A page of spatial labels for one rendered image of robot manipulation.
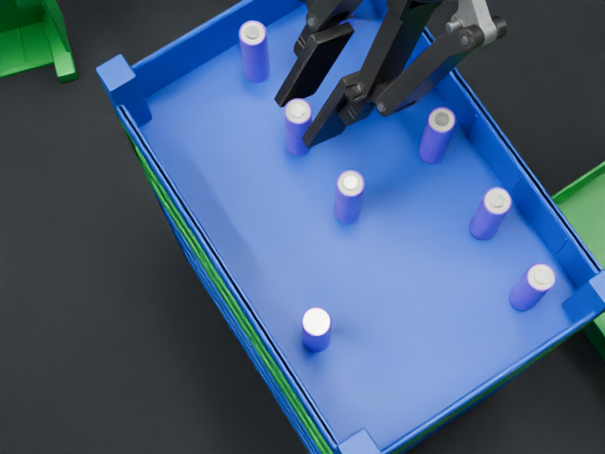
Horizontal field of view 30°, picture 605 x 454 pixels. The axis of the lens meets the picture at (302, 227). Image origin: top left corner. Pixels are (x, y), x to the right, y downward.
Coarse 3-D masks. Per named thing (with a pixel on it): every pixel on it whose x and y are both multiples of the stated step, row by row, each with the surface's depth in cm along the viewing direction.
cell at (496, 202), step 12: (492, 192) 71; (504, 192) 71; (480, 204) 71; (492, 204) 70; (504, 204) 70; (480, 216) 72; (492, 216) 71; (504, 216) 71; (480, 228) 74; (492, 228) 73
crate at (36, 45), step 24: (0, 0) 118; (24, 0) 104; (48, 0) 114; (0, 24) 122; (24, 24) 124; (48, 24) 122; (0, 48) 124; (24, 48) 124; (48, 48) 123; (0, 72) 123; (72, 72) 121
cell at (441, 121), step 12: (444, 108) 72; (432, 120) 72; (444, 120) 72; (432, 132) 72; (444, 132) 72; (420, 144) 76; (432, 144) 74; (444, 144) 74; (420, 156) 77; (432, 156) 76
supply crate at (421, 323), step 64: (256, 0) 76; (384, 0) 78; (128, 64) 72; (192, 64) 79; (128, 128) 73; (192, 128) 78; (256, 128) 78; (384, 128) 78; (192, 192) 77; (256, 192) 77; (320, 192) 77; (384, 192) 77; (448, 192) 77; (512, 192) 76; (256, 256) 76; (320, 256) 76; (384, 256) 76; (448, 256) 76; (512, 256) 76; (576, 256) 72; (256, 320) 70; (384, 320) 75; (448, 320) 75; (512, 320) 75; (576, 320) 74; (320, 384) 74; (384, 384) 74; (448, 384) 74; (384, 448) 68
